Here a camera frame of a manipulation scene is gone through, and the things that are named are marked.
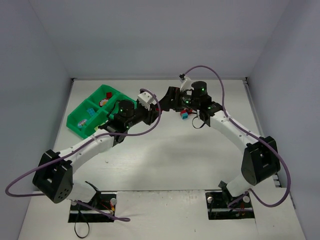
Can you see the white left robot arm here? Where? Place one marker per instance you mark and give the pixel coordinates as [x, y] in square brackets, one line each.
[54, 175]

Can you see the teal oval lego piece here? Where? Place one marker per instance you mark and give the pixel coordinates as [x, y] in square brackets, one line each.
[81, 123]

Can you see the green divided plastic bin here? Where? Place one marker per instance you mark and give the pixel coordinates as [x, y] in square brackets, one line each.
[102, 114]

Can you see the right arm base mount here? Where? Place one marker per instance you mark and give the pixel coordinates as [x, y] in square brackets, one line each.
[221, 207]

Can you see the teal square lego brick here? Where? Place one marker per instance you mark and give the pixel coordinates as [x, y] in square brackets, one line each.
[91, 111]

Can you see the lime purple red teal stack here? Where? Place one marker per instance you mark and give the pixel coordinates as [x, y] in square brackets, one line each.
[184, 114]

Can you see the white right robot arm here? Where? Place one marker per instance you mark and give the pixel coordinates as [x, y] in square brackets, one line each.
[259, 161]

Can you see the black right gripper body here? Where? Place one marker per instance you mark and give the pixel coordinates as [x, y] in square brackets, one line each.
[176, 99]

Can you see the teal red lime lego stack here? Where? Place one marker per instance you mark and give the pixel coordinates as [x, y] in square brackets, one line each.
[109, 95]

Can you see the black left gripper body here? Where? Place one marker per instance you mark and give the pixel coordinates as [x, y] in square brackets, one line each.
[152, 114]

